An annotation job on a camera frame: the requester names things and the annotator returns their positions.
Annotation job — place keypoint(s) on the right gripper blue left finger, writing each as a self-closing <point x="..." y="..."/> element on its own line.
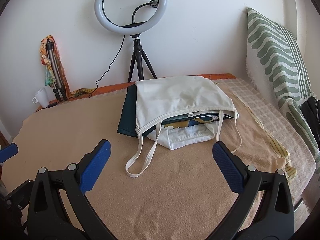
<point x="92" y="164"/>

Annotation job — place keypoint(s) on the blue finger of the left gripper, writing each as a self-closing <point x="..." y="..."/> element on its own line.
<point x="8" y="152"/>

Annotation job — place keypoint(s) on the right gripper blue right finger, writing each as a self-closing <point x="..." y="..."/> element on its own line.
<point x="230" y="166"/>

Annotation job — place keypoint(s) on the white camisole top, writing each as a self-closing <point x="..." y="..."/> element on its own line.
<point x="159" y="99"/>

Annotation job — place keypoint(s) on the folded clothes stack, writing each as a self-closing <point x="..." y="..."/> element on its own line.
<point x="177" y="131"/>

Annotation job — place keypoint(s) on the beige fleece blanket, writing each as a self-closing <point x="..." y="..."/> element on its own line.
<point x="181" y="195"/>

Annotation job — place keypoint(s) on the white ceramic mug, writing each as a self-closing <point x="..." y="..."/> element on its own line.
<point x="41" y="98"/>

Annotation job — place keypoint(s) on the white checked bedspread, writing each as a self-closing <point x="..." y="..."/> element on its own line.
<point x="305" y="184"/>

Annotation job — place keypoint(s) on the grey folded tripod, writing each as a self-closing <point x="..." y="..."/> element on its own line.
<point x="58" y="83"/>

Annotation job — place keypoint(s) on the colourful orange scarf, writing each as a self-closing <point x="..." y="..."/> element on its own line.
<point x="49" y="75"/>

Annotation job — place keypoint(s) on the orange patterned bedsheet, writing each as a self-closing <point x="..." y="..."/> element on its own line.
<point x="120" y="86"/>

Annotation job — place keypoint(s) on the green striped pillow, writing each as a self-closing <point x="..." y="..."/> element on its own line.
<point x="276" y="67"/>

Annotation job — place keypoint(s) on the black ring light tripod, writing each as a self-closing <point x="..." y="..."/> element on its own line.
<point x="137" y="59"/>

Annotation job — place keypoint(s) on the white ring light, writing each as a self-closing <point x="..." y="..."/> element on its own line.
<point x="129" y="17"/>

